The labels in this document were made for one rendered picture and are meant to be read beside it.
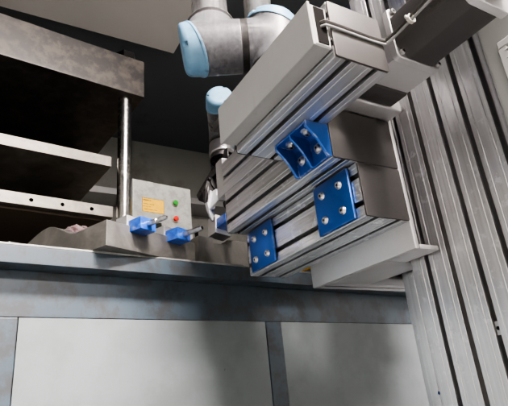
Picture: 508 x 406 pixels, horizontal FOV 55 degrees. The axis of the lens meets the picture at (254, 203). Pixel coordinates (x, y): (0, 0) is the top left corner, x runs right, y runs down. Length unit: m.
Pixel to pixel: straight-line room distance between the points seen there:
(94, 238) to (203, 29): 0.49
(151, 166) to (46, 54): 3.09
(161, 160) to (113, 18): 1.97
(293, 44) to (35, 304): 0.69
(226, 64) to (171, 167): 4.23
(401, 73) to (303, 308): 0.80
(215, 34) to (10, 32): 1.32
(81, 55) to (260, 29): 1.35
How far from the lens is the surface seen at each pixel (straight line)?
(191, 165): 5.36
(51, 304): 1.05
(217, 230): 1.28
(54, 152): 2.16
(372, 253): 0.85
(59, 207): 2.03
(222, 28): 1.06
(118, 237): 1.04
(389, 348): 1.61
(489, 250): 0.78
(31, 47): 2.24
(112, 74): 2.30
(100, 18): 3.73
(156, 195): 2.29
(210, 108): 1.35
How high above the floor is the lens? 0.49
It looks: 22 degrees up
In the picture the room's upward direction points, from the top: 6 degrees counter-clockwise
